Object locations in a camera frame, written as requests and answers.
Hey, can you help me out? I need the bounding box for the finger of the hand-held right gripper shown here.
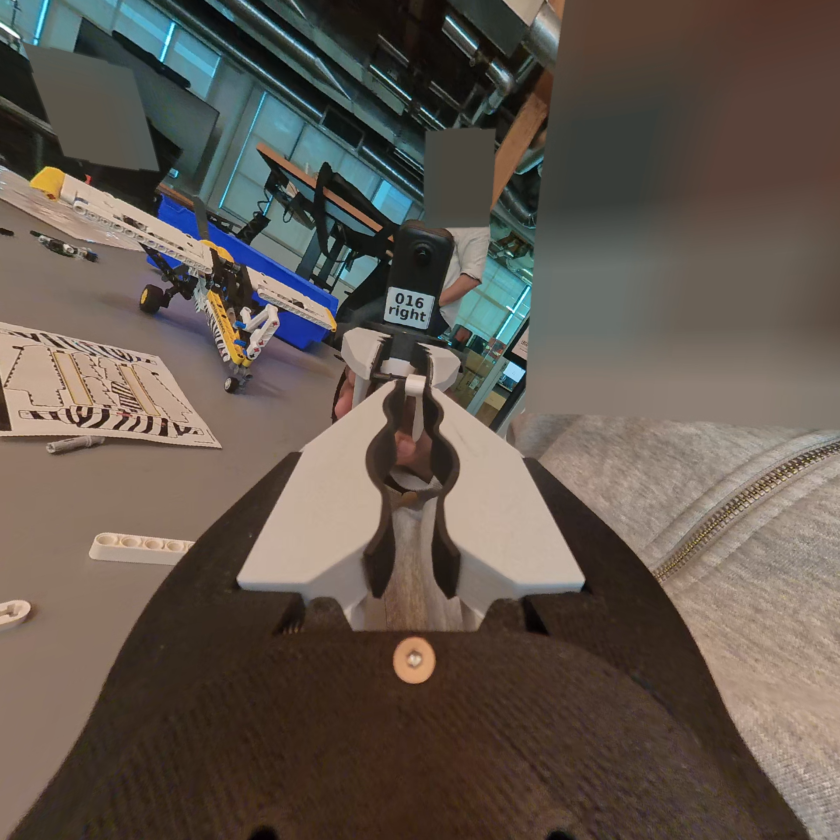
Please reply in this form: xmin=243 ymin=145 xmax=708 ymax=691
xmin=341 ymin=327 xmax=389 ymax=413
xmin=425 ymin=346 xmax=463 ymax=396

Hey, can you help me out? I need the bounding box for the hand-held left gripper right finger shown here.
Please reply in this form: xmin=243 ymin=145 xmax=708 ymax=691
xmin=423 ymin=384 xmax=585 ymax=631

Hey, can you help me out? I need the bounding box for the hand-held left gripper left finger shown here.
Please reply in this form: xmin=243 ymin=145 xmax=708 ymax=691
xmin=235 ymin=382 xmax=411 ymax=630

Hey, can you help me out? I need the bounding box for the thin white lego liftarm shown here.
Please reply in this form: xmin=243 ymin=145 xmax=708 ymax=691
xmin=404 ymin=374 xmax=429 ymax=442

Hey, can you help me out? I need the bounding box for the white five-hole lego beam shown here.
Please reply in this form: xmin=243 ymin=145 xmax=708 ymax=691
xmin=90 ymin=533 xmax=196 ymax=566

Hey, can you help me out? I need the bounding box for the white yellow lego plane model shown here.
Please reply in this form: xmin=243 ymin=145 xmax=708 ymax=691
xmin=29 ymin=166 xmax=339 ymax=395

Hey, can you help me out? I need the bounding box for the small dark lego parts cluster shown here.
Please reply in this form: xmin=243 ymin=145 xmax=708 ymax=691
xmin=29 ymin=231 xmax=101 ymax=263

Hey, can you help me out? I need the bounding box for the person's right hand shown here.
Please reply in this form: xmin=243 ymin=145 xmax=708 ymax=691
xmin=332 ymin=373 xmax=437 ymax=475

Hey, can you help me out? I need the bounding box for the wooden standing desk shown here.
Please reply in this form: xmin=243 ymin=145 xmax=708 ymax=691
xmin=256 ymin=141 xmax=398 ymax=303

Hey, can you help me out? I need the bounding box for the blue plastic bin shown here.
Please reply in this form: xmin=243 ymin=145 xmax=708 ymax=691
xmin=146 ymin=193 xmax=340 ymax=345

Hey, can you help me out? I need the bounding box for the zebra striped sticker sheet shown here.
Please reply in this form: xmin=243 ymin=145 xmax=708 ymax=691
xmin=0 ymin=322 xmax=223 ymax=451

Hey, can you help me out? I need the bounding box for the dark flat screen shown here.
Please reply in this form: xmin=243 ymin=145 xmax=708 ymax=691
xmin=73 ymin=16 xmax=221 ymax=194

